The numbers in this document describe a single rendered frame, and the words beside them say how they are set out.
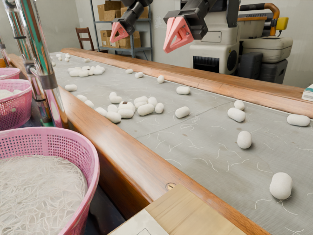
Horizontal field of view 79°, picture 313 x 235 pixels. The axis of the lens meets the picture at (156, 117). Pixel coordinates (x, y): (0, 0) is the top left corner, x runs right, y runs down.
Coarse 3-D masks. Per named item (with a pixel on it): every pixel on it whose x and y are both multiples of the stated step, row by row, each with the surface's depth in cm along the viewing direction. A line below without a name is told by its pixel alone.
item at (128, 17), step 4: (128, 12) 80; (132, 12) 80; (124, 16) 80; (128, 16) 80; (132, 16) 80; (120, 20) 80; (124, 20) 76; (128, 20) 77; (132, 20) 81; (136, 20) 83; (124, 24) 81; (128, 24) 79; (132, 24) 82; (132, 28) 79
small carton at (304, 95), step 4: (312, 84) 41; (308, 88) 39; (312, 88) 39; (304, 92) 38; (308, 92) 38; (312, 92) 37; (304, 96) 38; (308, 96) 38; (312, 96) 37; (308, 100) 38; (312, 100) 38
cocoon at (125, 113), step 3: (120, 111) 39; (123, 111) 39; (126, 111) 39; (129, 111) 39; (132, 111) 39; (120, 114) 39; (123, 114) 39; (126, 114) 39; (129, 114) 39; (132, 114) 39; (123, 117) 39; (126, 117) 39; (129, 117) 39
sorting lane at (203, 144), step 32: (64, 64) 100; (96, 64) 97; (96, 96) 53; (128, 96) 52; (160, 96) 51; (192, 96) 50; (224, 96) 49; (128, 128) 36; (160, 128) 35; (192, 128) 35; (224, 128) 34; (256, 128) 34; (288, 128) 34; (192, 160) 27; (224, 160) 27; (256, 160) 26; (288, 160) 26; (224, 192) 22; (256, 192) 21; (288, 224) 18
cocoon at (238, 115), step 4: (232, 108) 37; (236, 108) 37; (228, 112) 37; (232, 112) 37; (236, 112) 36; (240, 112) 35; (244, 112) 36; (232, 116) 37; (236, 116) 36; (240, 116) 35; (244, 116) 35; (236, 120) 36; (240, 120) 36
